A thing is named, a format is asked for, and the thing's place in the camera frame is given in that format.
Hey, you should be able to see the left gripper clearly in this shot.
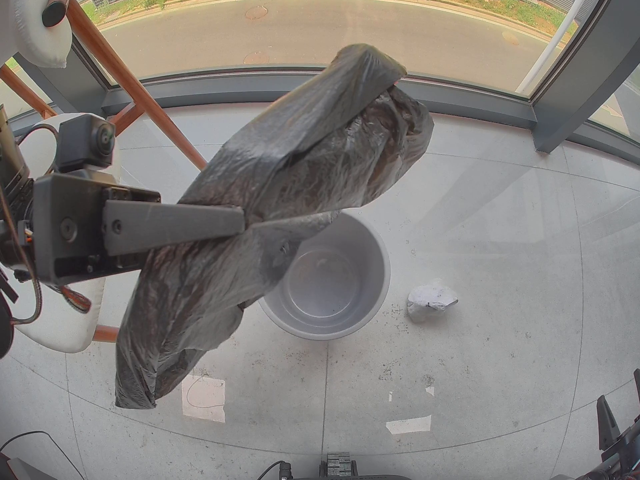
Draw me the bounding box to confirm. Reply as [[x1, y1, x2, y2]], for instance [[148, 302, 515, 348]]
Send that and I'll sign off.
[[31, 172, 246, 286]]

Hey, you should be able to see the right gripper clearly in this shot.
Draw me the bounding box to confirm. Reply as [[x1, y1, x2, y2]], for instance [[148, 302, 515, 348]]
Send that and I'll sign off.
[[597, 368, 640, 469]]

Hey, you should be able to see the black plastic bag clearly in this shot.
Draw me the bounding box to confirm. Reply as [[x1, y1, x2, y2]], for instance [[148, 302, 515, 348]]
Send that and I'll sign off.
[[114, 43, 435, 411]]

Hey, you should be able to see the white trash bin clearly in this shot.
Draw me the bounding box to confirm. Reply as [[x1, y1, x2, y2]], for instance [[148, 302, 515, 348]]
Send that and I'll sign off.
[[257, 211, 392, 341]]

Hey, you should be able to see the crumpled white paper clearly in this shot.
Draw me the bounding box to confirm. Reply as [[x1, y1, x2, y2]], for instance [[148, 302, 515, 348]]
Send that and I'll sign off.
[[406, 279, 459, 324]]

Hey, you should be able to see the white cushioned wooden chair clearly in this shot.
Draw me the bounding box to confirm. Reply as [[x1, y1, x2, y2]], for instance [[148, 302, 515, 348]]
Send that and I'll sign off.
[[0, 0, 208, 354]]

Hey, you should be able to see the window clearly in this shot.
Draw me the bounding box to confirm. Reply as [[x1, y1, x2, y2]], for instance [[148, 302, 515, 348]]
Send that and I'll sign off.
[[0, 0, 640, 155]]

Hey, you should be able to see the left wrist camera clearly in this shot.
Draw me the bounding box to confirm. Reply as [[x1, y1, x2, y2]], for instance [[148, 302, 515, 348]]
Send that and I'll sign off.
[[59, 113, 117, 174]]

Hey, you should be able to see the black cable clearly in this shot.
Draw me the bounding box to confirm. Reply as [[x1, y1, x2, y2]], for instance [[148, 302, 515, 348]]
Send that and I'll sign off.
[[257, 460, 292, 480], [0, 430, 76, 480]]

